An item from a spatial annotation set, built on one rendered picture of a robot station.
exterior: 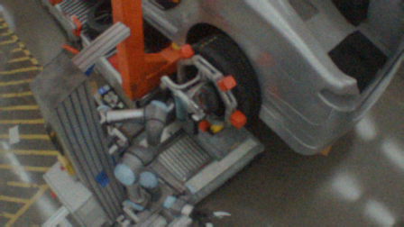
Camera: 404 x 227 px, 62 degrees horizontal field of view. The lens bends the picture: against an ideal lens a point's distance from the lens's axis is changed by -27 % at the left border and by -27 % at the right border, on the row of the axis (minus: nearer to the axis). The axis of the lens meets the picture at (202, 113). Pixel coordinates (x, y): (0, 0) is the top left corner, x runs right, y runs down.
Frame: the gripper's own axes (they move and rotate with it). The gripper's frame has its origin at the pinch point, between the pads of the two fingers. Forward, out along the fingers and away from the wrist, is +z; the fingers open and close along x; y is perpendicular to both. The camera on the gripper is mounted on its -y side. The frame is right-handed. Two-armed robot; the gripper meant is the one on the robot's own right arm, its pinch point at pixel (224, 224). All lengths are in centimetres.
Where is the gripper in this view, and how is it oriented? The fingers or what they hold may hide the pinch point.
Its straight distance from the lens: 229.4
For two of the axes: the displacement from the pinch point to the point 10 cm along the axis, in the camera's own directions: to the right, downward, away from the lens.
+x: -4.5, 6.5, -6.1
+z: 8.9, 4.0, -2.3
